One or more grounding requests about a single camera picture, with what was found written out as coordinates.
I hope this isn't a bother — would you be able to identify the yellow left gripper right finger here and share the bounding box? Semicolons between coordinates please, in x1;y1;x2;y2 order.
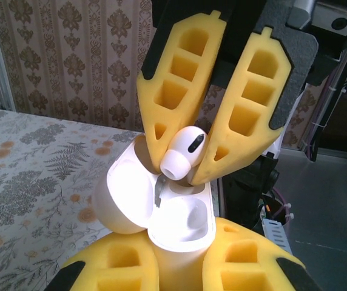
202;216;323;291

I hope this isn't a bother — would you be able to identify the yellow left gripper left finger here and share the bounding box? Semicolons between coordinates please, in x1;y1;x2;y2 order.
47;230;160;291

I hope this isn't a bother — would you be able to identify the white wireless earbud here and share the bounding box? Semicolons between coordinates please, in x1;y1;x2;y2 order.
160;125;208;180

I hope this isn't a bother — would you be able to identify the white earbud charging case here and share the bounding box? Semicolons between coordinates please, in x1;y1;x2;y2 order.
91;133;217;291

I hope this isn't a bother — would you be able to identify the floral tablecloth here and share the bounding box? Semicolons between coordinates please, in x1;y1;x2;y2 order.
0;109;150;291

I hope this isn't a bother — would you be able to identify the slotted grey cable duct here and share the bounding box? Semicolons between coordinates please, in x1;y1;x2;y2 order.
261;218;293;254

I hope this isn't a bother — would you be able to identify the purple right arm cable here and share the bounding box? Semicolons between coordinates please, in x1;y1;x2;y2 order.
305;57;347;163

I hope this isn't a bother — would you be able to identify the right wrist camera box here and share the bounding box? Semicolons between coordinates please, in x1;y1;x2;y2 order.
285;0;347;33

